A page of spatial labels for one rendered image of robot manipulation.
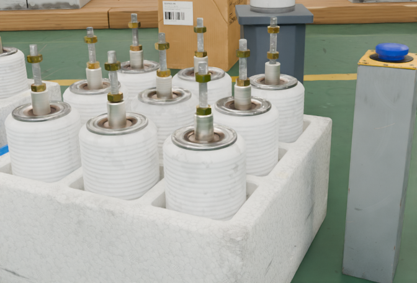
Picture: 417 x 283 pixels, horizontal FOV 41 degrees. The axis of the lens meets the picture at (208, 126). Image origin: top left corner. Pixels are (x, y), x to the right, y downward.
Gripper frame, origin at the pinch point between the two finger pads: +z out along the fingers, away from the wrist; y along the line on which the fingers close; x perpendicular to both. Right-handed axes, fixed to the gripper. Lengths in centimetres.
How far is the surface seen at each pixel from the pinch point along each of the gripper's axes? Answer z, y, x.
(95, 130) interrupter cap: 17.5, -1.8, -2.6
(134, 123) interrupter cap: 17.7, 2.1, 0.4
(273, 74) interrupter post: 16.3, 17.8, 18.9
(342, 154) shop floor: 43, 31, 52
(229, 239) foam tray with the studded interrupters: 25.4, 15.1, -11.7
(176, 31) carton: 30, -19, 117
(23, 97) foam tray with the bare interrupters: 24.7, -28.4, 30.4
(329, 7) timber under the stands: 34, 33, 199
